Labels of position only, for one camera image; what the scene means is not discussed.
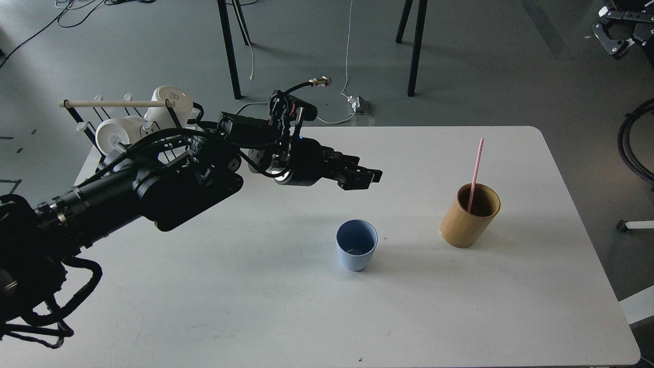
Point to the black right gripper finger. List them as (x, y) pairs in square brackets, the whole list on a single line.
[(639, 23)]

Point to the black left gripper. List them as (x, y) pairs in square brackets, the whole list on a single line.
[(310, 161)]

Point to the blue cup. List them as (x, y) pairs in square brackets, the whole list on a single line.
[(356, 241)]

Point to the pink chopstick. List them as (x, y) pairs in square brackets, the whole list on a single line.
[(474, 176)]

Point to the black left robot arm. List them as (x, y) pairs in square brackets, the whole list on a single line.
[(168, 177)]

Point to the floor power socket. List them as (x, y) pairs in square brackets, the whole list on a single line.
[(359, 105)]

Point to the bamboo cylinder holder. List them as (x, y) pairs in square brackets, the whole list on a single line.
[(469, 215)]

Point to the black table leg right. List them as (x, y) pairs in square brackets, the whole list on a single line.
[(421, 19)]

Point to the black table leg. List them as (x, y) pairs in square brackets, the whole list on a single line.
[(421, 19), (228, 42)]

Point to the black table leg left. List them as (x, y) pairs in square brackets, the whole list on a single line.
[(228, 42)]

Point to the white mug lying sideways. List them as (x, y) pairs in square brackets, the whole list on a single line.
[(124, 131)]

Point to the black wire mug rack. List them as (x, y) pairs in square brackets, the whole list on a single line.
[(88, 115)]

